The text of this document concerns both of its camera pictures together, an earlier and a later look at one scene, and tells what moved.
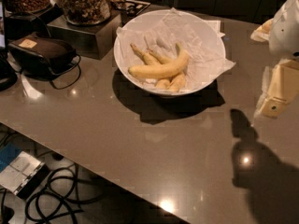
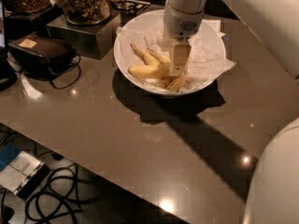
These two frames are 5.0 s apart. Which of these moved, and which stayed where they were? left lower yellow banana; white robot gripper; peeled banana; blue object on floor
Moved: white robot gripper
Stayed: peeled banana; left lower yellow banana; blue object on floor
